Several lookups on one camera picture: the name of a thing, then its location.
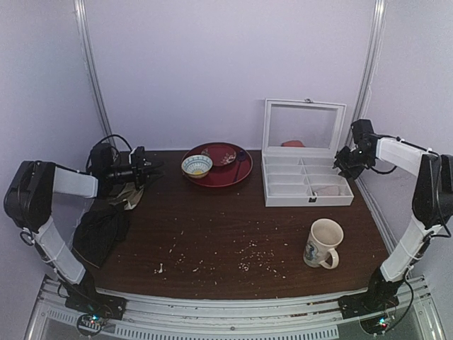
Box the pink and cream underwear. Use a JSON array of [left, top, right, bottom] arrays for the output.
[[312, 185, 341, 196]]

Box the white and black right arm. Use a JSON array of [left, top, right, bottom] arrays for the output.
[[333, 119, 452, 311]]

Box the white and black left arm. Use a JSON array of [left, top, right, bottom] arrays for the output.
[[4, 142, 163, 300]]

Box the beige crumpled cloth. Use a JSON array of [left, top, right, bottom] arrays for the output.
[[108, 183, 144, 210]]

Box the white compartment box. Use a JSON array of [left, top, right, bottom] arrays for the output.
[[261, 98, 354, 207]]

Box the yellow and blue patterned bowl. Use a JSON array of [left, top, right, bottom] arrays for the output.
[[181, 154, 213, 179]]

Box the red object behind box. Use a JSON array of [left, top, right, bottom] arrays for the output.
[[281, 140, 304, 147]]

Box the black striped garment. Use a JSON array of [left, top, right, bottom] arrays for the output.
[[72, 205, 130, 268]]

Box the beige mug with blue design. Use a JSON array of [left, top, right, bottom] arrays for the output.
[[304, 218, 344, 270]]

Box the red round lacquer tray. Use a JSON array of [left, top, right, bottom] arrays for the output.
[[180, 142, 253, 188]]

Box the small red floral dish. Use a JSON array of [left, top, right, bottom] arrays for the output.
[[201, 145, 236, 166]]

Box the purple spoon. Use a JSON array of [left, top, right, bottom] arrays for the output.
[[233, 149, 247, 183]]

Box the aluminium front rail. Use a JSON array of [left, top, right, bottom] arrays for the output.
[[25, 277, 447, 339]]

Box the right aluminium frame post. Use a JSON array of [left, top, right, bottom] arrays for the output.
[[350, 0, 386, 125]]

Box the aluminium frame post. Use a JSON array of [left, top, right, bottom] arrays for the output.
[[350, 0, 386, 125], [73, 0, 116, 146]]

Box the left aluminium frame post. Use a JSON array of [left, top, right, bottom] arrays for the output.
[[73, 0, 116, 146]]

